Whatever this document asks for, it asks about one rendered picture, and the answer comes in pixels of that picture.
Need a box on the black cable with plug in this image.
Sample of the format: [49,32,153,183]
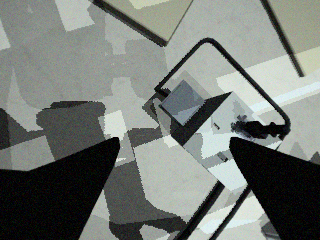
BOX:
[155,37,291,240]

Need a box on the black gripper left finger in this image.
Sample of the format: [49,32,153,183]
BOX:
[0,137,120,240]

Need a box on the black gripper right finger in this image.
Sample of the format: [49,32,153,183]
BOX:
[229,137,320,240]

